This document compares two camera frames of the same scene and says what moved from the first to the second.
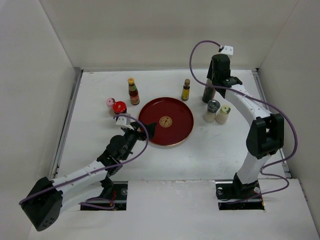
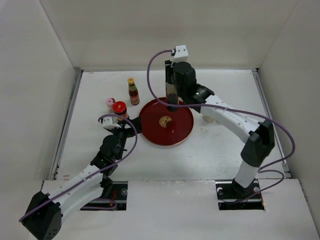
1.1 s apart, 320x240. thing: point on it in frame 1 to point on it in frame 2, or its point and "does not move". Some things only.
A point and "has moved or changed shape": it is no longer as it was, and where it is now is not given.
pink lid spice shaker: (109, 102) does not move
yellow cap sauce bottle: (133, 92) does not move
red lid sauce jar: (119, 107) does not move
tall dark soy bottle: (209, 92) has moved or changed shape
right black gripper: (210, 75) to (173, 68)
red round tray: (174, 119) does not move
